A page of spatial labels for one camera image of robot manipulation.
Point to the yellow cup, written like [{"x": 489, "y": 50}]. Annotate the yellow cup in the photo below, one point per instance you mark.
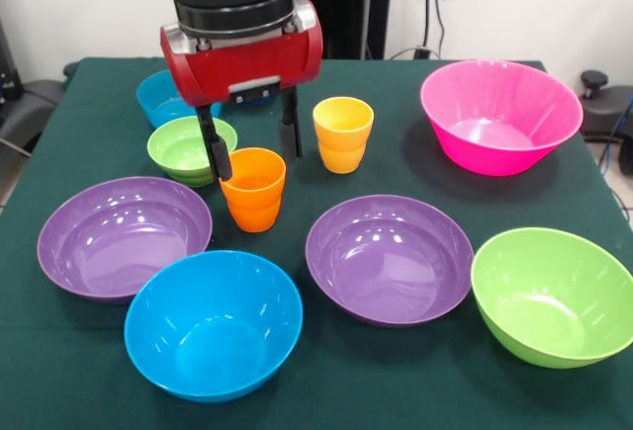
[{"x": 342, "y": 143}]

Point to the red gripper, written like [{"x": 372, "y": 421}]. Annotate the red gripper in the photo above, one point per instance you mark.
[{"x": 247, "y": 59}]

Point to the large blue bowl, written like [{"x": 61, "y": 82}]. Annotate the large blue bowl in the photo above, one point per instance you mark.
[{"x": 213, "y": 331}]

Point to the large pink bowl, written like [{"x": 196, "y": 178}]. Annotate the large pink bowl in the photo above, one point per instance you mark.
[{"x": 495, "y": 124}]

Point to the black chair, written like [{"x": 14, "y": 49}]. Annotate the black chair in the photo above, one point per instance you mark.
[{"x": 25, "y": 104}]

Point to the purple bowl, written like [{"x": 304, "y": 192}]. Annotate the purple bowl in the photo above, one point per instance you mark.
[
  {"x": 119, "y": 242},
  {"x": 386, "y": 262}
]

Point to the orange cup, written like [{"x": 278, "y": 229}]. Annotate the orange cup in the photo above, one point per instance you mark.
[{"x": 255, "y": 203}]

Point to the small light blue bowl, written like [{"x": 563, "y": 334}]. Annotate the small light blue bowl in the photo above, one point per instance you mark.
[{"x": 156, "y": 106}]

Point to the small green bowl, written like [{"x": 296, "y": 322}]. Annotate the small green bowl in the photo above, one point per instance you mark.
[{"x": 178, "y": 153}]

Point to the dark green table cloth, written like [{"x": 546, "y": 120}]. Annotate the dark green table cloth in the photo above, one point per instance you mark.
[{"x": 396, "y": 381}]

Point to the large green bowl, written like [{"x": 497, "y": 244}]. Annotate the large green bowl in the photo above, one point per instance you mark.
[{"x": 549, "y": 301}]

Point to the black knobbed equipment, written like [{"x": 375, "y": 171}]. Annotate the black knobbed equipment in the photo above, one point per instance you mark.
[{"x": 593, "y": 82}]

